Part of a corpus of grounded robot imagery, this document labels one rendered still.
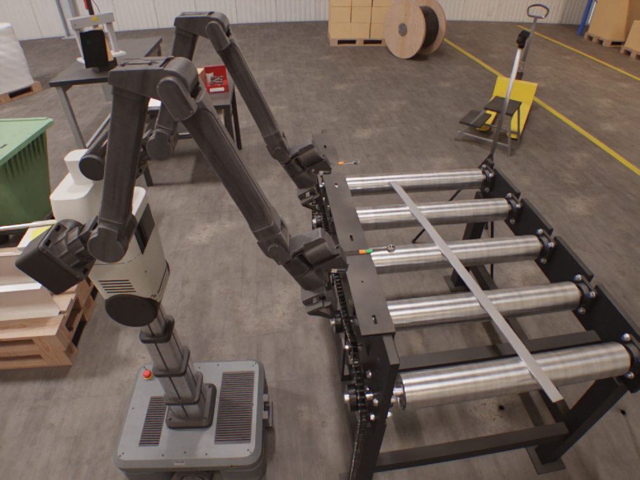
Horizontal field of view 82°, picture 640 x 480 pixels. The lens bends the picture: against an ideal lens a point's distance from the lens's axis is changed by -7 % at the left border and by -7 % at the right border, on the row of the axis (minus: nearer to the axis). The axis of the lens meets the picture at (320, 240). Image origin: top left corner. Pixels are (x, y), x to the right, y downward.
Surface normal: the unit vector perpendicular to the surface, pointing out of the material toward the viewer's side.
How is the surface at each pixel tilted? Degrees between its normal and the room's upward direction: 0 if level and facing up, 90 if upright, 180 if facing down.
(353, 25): 90
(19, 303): 90
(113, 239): 90
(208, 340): 0
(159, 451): 0
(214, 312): 0
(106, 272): 90
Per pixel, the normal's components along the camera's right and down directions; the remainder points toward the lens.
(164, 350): 0.07, 0.64
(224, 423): 0.00, -0.77
